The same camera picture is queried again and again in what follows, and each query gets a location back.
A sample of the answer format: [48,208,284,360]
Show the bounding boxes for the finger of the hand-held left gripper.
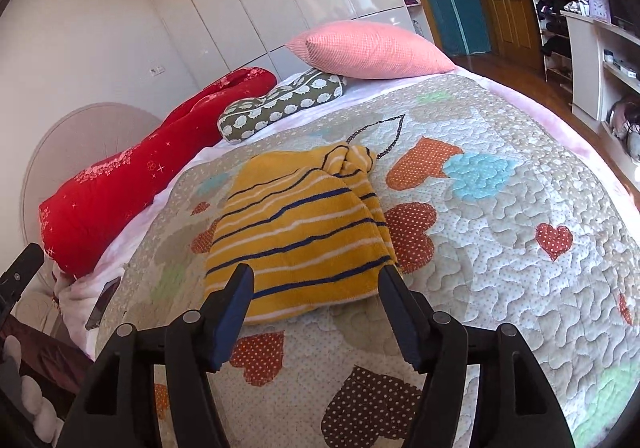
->
[0,243,46,324]

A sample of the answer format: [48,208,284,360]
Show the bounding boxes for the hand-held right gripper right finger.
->
[377,264,576,448]

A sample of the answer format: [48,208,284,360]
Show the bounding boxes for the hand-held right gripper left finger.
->
[57,263,256,448]

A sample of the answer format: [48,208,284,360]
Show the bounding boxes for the yellow striped knit top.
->
[202,142,398,326]

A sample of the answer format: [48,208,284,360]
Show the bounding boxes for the smartphone in brown case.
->
[85,276,121,331]

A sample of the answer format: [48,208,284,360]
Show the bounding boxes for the heart print quilt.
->
[107,73,640,448]

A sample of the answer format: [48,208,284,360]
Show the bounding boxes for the round beige headboard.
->
[20,102,166,279]

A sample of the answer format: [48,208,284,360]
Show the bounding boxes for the red patterned pillow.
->
[39,68,277,276]

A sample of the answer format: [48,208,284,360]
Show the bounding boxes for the olive hedgehog print bolster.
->
[218,68,349,144]

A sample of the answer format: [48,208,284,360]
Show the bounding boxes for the pink ribbed pillow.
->
[285,21,457,80]

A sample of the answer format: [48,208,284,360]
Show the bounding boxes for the desk shelf unit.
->
[560,10,640,179]

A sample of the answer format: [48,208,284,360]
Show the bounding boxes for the cluttered shelf rack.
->
[522,0,616,99]

